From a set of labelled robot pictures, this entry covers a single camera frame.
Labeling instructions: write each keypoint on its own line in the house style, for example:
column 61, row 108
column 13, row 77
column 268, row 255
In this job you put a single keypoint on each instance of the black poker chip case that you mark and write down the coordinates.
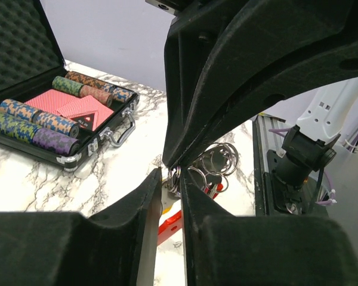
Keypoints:
column 61, row 117

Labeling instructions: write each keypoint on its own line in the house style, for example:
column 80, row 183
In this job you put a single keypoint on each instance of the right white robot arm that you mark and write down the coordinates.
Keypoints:
column 325, row 116

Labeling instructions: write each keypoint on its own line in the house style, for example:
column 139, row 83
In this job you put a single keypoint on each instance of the pink playing card deck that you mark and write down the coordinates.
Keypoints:
column 87, row 111

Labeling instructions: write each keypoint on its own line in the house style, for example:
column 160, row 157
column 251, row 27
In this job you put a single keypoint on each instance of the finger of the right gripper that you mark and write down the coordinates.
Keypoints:
column 297, row 46
column 206, row 67

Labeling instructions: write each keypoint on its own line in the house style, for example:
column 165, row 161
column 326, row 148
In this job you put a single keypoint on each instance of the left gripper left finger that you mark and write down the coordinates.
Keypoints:
column 116, row 246

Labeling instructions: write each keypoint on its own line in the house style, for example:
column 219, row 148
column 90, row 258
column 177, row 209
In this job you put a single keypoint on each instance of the red keyring with keys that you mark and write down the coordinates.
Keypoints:
column 209, row 171

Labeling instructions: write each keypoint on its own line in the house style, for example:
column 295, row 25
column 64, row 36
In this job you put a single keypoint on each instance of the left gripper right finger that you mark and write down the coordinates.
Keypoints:
column 223, row 249

